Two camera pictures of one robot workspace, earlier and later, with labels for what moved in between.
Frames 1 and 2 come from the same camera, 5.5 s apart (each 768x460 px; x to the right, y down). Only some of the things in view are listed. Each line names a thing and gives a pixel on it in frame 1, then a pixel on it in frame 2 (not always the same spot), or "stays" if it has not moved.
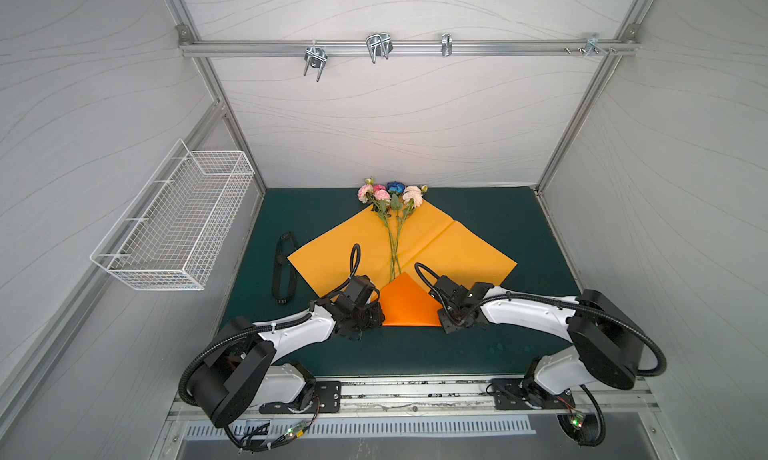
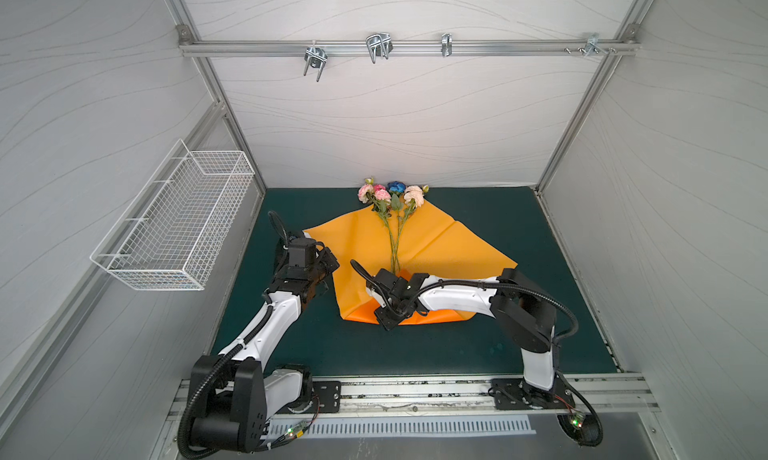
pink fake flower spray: [379, 199] stays
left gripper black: [376, 320] → [327, 257]
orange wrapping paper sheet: [411, 261] stays
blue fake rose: [396, 189] stays
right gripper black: [450, 316] → [391, 298]
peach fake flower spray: [412, 197] stays
